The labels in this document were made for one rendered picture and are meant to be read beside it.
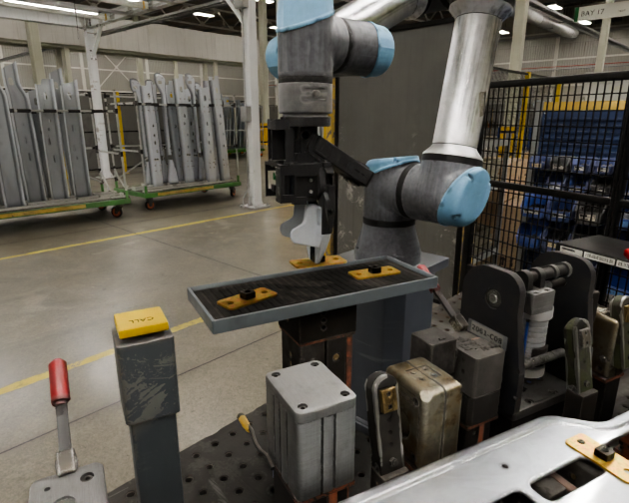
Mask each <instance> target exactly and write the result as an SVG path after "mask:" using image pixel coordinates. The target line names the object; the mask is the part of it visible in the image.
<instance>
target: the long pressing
mask: <svg viewBox="0 0 629 503"><path fill-rule="evenodd" d="M579 433H583V434H586V435H587V436H589V437H591V438H592V439H594V440H596V441H597V442H599V443H601V444H604V445H606V446H607V445H609V444H611V443H612V442H614V441H616V440H618V439H620V438H622V437H624V436H626V435H628V434H629V410H628V411H626V412H624V413H622V414H620V415H618V416H616V417H614V418H611V419H609V420H607V421H602V422H595V421H586V420H580V419H574V418H568V417H562V416H555V415H547V416H541V417H538V418H535V419H533V420H530V421H528V422H526V423H523V424H521V425H519V426H516V427H514V428H512V429H509V430H507V431H504V432H502V433H500V434H497V435H495V436H493V437H490V438H488V439H486V440H483V441H481V442H478V443H476V444H474V445H471V446H469V447H467V448H464V449H462V450H460V451H457V452H455V453H453V454H450V455H448V456H445V457H443V458H441V459H438V460H436V461H434V462H431V463H429V464H427V465H424V466H422V467H419V468H417V469H415V470H412V471H410V472H408V473H405V474H403V475H401V476H398V477H396V478H393V479H391V480H389V481H386V482H384V483H382V484H379V485H377V486H375V487H372V488H370V489H367V490H365V491H363V492H360V493H358V494H356V495H353V496H351V497H349V498H346V499H344V500H341V501H339V502H337V503H495V502H497V501H499V500H501V499H503V498H505V497H507V496H509V495H511V494H513V493H520V494H523V495H524V496H526V497H527V498H528V499H529V500H531V501H532V502H533V503H629V484H627V483H624V482H623V481H621V480H620V479H618V478H617V477H615V476H614V475H612V474H611V473H609V472H607V471H606V470H604V469H603V468H601V467H600V466H598V465H597V464H595V463H594V462H592V461H591V460H589V459H588V458H586V457H584V456H583V455H581V454H580V453H578V452H577V451H575V450H574V449H572V448H571V447H569V446H568V445H566V444H565V440H566V439H568V438H570V437H572V436H574V435H577V434H579ZM580 459H583V460H587V461H589V462H591V463H592V464H594V465H595V466H597V467H598V468H600V469H601V470H602V471H603V474H602V475H600V476H598V477H596V478H594V479H593V480H591V481H589V482H587V483H585V484H584V485H582V486H580V487H578V488H576V489H574V490H573V491H571V492H569V493H567V494H565V495H564V496H562V497H560V498H558V499H556V500H554V501H551V500H547V499H545V498H543V497H542V496H541V495H539V494H538V493H537V492H536V491H534V490H533V489H532V488H531V486H530V485H531V484H532V483H534V482H536V481H538V480H540V479H542V478H544V477H546V476H548V475H550V474H552V473H554V472H556V471H558V470H560V469H562V468H564V467H566V466H568V465H570V464H571V463H573V462H575V461H577V460H580ZM628 461H629V460H628ZM502 465H506V466H507V467H508V468H503V467H502Z"/></svg>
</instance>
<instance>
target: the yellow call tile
mask: <svg viewBox="0 0 629 503"><path fill-rule="evenodd" d="M114 320H115V324H116V328H117V331H118V335H119V338H120V339H123V338H128V337H133V336H142V335H147V334H149V333H153V332H158V331H163V330H168V329H169V323H168V321H167V319H166V318H165V316H164V314H163V312H162V310H161V308H160V307H159V306H157V307H151V308H145V309H140V310H134V311H128V312H122V313H117V314H114Z"/></svg>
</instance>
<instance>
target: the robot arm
mask: <svg viewBox="0 0 629 503"><path fill-rule="evenodd" d="M514 4H515V0H352V1H350V2H348V3H346V4H344V5H342V6H341V7H339V8H337V9H335V10H334V9H333V0H279V2H278V12H277V28H276V32H277V33H278V36H277V37H275V38H273V39H272V40H271V41H270V43H269V44H268V47H267V50H266V62H267V65H268V68H269V70H270V72H271V73H272V75H273V76H274V77H275V78H277V79H279V83H278V89H279V113H280V114H283V116H282V117H281V118H280V119H268V157H269V160H268V161H265V176H266V197H267V196H276V201H277V202H278V203H280V204H288V203H291V204H292V205H294V214H293V216H292V217H291V218H290V219H288V220H287V221H285V222H283V223H282V224H281V226H280V232H281V234H282V235H283V236H284V237H288V238H291V240H292V242H293V243H294V244H298V245H304V246H307V250H308V254H309V258H310V259H312V254H314V263H320V261H321V259H322V257H323V254H324V252H325V250H326V247H327V245H328V242H329V239H330V234H331V233H332V228H333V222H334V216H335V195H334V188H335V182H334V172H333V171H335V172H336V173H338V174H339V175H341V176H343V179H344V180H346V181H347V182H348V183H350V184H351V185H354V186H356V187H359V186H362V187H363V221H362V228H361V231H360V234H359V237H358V239H357V242H356V245H355V248H354V259H355V260H359V259H365V258H371V257H377V256H383V255H389V256H391V257H393V258H396V259H398V260H401V261H403V262H405V263H408V264H410V265H412V266H415V265H417V264H419V263H420V262H421V249H420V245H419V241H418V237H417V233H416V230H415V220H420V221H425V222H430V223H435V224H441V225H442V226H454V227H465V226H468V225H470V224H471V223H473V222H474V221H475V220H476V219H477V218H478V217H479V216H480V214H481V213H482V211H483V209H484V207H485V205H486V203H487V200H488V197H489V193H490V177H489V174H488V172H487V171H486V170H484V169H483V168H482V164H483V159H482V158H481V157H480V155H479V154H478V152H477V147H478V142H479V137H480V132H481V127H482V122H483V116H484V111H485V106H486V101H487V96H488V91H489V86H490V81H491V76H492V71H493V66H494V61H495V56H496V51H497V45H498V40H499V35H500V30H501V25H502V22H503V21H505V20H506V19H507V18H508V17H510V16H511V15H512V13H513V8H514ZM443 10H449V12H450V14H451V15H452V16H453V18H454V19H455V22H454V28H453V33H452V38H451V44H450V49H449V55H448V60H447V66H446V71H445V77H444V82H443V87H442V93H441V98H440V104H439V109H438V115H437V120H436V125H435V131H434V136H433V142H432V145H431V146H430V147H429V148H428V149H427V150H425V151H424V152H423V153H422V159H421V163H420V160H419V156H406V157H395V158H384V159H373V160H369V161H368V162H367V163H366V164H364V163H362V162H360V161H357V160H355V159H354V158H352V157H351V156H349V155H348V154H346V153H345V152H344V151H342V150H341V149H339V148H338V147H336V146H335V145H333V144H332V143H331V142H329V141H328V140H326V139H325V138H323V137H322V136H319V135H318V133H317V127H330V117H328V116H327V114H331V113H332V78H335V77H347V76H361V77H363V78H368V77H376V76H379V75H381V74H383V73H384V72H385V71H386V70H387V69H388V68H389V66H390V64H391V62H392V59H393V56H394V50H395V49H394V41H393V38H392V35H391V33H390V32H389V31H388V29H390V28H391V27H393V26H395V25H396V24H398V23H399V22H401V21H403V20H413V19H416V18H418V17H419V16H421V15H423V14H427V13H432V12H437V11H443ZM268 171H275V172H274V173H273V177H274V180H276V183H275V184H271V189H269V180H268ZM317 201H318V203H317Z"/></svg>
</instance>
